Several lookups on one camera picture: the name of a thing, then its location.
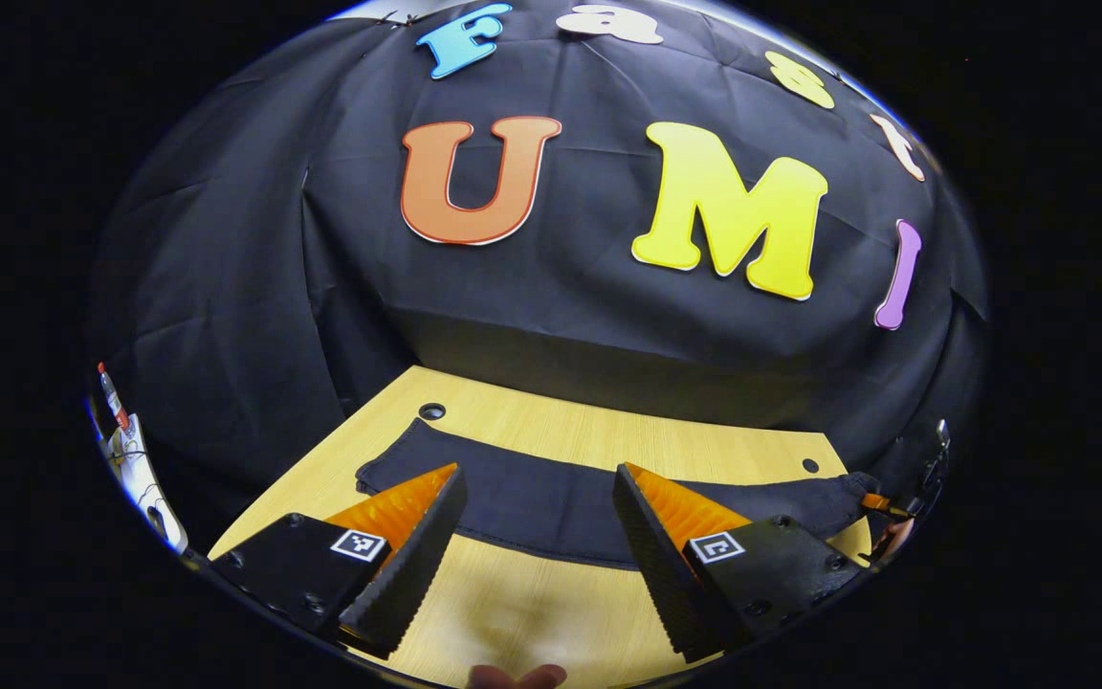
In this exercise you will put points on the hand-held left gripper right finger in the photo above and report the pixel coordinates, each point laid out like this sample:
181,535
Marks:
666,574

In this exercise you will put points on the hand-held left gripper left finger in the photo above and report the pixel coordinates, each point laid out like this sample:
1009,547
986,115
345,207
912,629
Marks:
412,574

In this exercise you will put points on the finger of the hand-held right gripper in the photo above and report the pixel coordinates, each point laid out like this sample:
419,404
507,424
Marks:
876,501

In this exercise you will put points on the dark grey jeans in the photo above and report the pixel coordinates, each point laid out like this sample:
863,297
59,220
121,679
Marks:
551,498

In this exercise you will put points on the black backdrop cloth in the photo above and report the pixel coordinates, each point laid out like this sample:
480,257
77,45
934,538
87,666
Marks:
561,316

